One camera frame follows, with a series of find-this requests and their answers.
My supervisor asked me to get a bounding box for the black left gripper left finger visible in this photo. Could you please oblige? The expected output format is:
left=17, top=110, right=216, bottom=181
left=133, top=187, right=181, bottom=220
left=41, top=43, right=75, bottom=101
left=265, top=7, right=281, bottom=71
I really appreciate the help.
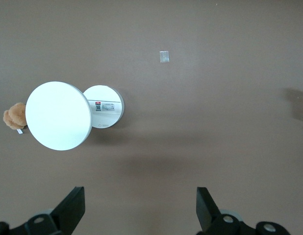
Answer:
left=0, top=186, right=86, bottom=235

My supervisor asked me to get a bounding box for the brown plush toy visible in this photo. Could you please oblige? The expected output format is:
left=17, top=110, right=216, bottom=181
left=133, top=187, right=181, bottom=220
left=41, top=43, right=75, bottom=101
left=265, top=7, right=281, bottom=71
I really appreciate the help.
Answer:
left=3, top=102, right=28, bottom=135

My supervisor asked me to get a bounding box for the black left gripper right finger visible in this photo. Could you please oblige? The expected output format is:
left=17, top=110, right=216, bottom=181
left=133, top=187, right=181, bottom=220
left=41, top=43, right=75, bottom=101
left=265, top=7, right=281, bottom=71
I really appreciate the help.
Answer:
left=196, top=187, right=293, bottom=235

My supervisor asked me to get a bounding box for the white round charger stand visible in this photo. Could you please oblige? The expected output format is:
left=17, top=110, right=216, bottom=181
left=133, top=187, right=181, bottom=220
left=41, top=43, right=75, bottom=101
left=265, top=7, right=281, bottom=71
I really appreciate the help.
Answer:
left=25, top=81, right=125, bottom=151

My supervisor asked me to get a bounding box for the small clear tape piece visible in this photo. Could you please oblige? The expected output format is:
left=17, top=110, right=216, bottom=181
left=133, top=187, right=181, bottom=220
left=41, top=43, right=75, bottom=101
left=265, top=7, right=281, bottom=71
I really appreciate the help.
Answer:
left=159, top=50, right=170, bottom=63

